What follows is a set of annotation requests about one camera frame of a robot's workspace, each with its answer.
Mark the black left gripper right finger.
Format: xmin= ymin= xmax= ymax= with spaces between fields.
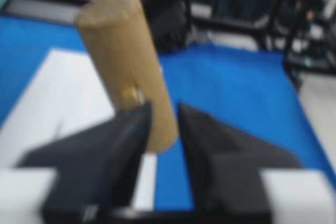
xmin=177 ymin=103 xmax=301 ymax=215

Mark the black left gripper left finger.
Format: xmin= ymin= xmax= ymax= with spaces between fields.
xmin=18 ymin=102 xmax=152 ymax=219

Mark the wooden mallet hammer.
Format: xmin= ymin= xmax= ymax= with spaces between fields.
xmin=75 ymin=0 xmax=179 ymax=153

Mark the blue table cloth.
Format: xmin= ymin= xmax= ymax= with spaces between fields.
xmin=1 ymin=16 xmax=335 ymax=210

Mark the large white foam board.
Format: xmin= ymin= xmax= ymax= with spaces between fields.
xmin=1 ymin=48 xmax=156 ymax=223

